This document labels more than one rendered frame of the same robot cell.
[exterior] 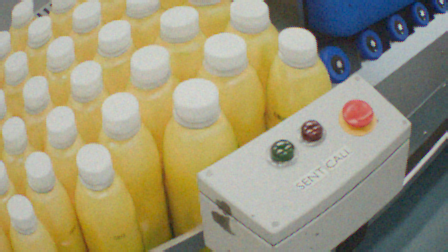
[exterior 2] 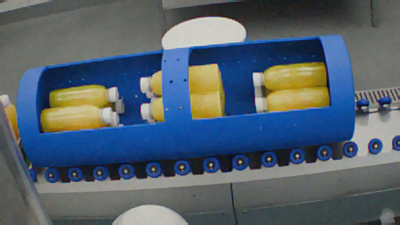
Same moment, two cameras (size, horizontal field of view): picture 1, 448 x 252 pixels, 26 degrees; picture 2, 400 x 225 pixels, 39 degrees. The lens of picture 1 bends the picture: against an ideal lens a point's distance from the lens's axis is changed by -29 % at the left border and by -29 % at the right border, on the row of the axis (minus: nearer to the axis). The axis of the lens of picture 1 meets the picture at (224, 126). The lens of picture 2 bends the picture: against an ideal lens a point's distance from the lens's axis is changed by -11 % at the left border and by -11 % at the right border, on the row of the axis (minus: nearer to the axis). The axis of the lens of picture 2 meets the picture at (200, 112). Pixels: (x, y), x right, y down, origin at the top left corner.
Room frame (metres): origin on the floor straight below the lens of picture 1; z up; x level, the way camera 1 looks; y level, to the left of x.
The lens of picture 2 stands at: (0.46, -1.42, 1.99)
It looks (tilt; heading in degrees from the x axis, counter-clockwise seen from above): 35 degrees down; 45
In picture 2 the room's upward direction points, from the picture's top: 9 degrees counter-clockwise
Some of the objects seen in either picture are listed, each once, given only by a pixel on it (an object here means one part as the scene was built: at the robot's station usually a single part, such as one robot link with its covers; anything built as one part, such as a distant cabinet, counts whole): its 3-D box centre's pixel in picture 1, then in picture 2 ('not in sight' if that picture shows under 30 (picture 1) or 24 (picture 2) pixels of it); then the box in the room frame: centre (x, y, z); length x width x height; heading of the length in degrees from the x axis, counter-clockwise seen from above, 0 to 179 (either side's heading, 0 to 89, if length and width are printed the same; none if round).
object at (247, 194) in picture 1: (321, 184); not in sight; (0.76, -0.08, 1.05); 0.20 x 0.10 x 0.10; 128
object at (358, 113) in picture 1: (358, 114); not in sight; (0.79, -0.12, 1.11); 0.04 x 0.04 x 0.01
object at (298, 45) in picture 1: (298, 43); not in sight; (0.91, -0.08, 1.09); 0.04 x 0.04 x 0.02
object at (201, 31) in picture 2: not in sight; (204, 37); (1.79, -0.18, 1.03); 0.28 x 0.28 x 0.01
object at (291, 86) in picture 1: (301, 119); not in sight; (0.91, -0.08, 0.99); 0.07 x 0.07 x 0.19
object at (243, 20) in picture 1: (249, 11); not in sight; (0.97, -0.03, 1.09); 0.04 x 0.04 x 0.02
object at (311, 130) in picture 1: (311, 130); not in sight; (0.78, -0.07, 1.11); 0.02 x 0.02 x 0.01
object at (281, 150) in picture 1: (282, 150); not in sight; (0.76, -0.05, 1.11); 0.02 x 0.02 x 0.01
